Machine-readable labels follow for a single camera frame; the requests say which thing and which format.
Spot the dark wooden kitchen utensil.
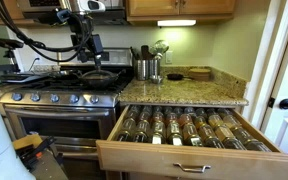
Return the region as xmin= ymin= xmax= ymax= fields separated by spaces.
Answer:
xmin=140 ymin=44 xmax=152 ymax=62

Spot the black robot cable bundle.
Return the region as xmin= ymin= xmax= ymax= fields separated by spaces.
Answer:
xmin=0 ymin=0 xmax=95 ymax=64

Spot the small steel cup black handle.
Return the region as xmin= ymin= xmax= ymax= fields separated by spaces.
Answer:
xmin=149 ymin=74 xmax=164 ymax=85

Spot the wooden wall cabinet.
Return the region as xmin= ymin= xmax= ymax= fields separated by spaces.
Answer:
xmin=125 ymin=0 xmax=237 ymax=23
xmin=0 ymin=0 xmax=28 ymax=26

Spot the black door strike plate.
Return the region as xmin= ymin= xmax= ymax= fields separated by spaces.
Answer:
xmin=267 ymin=96 xmax=276 ymax=109

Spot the black pepper glass spice jar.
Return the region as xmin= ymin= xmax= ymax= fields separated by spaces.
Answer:
xmin=168 ymin=133 xmax=185 ymax=146

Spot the white wall outlet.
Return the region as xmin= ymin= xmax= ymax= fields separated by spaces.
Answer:
xmin=33 ymin=51 xmax=42 ymax=64

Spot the white wall switch plate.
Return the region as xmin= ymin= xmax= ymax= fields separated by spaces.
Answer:
xmin=164 ymin=50 xmax=174 ymax=65

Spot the steel warming drawer handle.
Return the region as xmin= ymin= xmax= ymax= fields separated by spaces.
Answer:
xmin=55 ymin=150 xmax=100 ymax=160

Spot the yellow block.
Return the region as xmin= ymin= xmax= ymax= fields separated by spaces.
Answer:
xmin=12 ymin=133 xmax=44 ymax=152

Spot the cloves glass spice jar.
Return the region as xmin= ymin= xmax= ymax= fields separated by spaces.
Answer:
xmin=186 ymin=134 xmax=205 ymax=148

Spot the small black skillet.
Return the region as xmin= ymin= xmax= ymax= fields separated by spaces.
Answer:
xmin=166 ymin=73 xmax=193 ymax=82

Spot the star anise glass spice jar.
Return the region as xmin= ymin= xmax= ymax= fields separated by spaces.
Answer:
xmin=204 ymin=136 xmax=226 ymax=149

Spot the coriander glass spice jar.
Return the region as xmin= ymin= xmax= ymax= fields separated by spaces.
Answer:
xmin=166 ymin=120 xmax=182 ymax=136

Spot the round steel stove knob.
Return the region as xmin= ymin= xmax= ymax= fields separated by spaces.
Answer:
xmin=29 ymin=92 xmax=41 ymax=103
xmin=11 ymin=92 xmax=23 ymax=102
xmin=48 ymin=93 xmax=61 ymax=104
xmin=88 ymin=94 xmax=101 ymax=105
xmin=68 ymin=94 xmax=81 ymax=104

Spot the under-cabinet strip light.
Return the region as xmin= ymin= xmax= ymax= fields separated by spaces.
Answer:
xmin=157 ymin=19 xmax=197 ymax=28

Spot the dark range hood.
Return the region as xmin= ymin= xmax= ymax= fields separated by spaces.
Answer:
xmin=17 ymin=0 xmax=129 ymax=26

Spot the cinnamon glass spice jar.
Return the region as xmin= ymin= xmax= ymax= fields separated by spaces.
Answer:
xmin=181 ymin=121 xmax=199 ymax=137

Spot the flat black tray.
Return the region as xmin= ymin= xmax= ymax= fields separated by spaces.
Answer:
xmin=0 ymin=72 xmax=50 ymax=84

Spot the black camera on stand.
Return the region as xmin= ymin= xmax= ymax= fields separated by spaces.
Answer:
xmin=0 ymin=37 xmax=25 ymax=73

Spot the light wood spice drawer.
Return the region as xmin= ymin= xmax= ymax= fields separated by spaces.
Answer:
xmin=95 ymin=104 xmax=288 ymax=180

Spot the steel drawer pull handle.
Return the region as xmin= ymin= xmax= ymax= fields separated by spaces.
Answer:
xmin=172 ymin=162 xmax=212 ymax=174

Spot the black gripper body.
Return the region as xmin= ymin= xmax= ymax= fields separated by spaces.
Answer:
xmin=68 ymin=14 xmax=95 ymax=52

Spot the stainless steel gas stove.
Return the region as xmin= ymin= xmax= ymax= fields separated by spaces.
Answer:
xmin=0 ymin=47 xmax=134 ymax=180

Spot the grey metal base plate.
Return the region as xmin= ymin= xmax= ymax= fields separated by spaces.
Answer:
xmin=30 ymin=156 xmax=69 ymax=180

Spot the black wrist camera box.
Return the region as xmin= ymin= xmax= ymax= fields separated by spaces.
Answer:
xmin=52 ymin=9 xmax=72 ymax=25

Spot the steel oven door handle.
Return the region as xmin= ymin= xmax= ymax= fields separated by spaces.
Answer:
xmin=4 ymin=107 xmax=111 ymax=118

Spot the black clamp orange trigger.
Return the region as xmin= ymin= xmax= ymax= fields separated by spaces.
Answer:
xmin=15 ymin=135 xmax=66 ymax=173

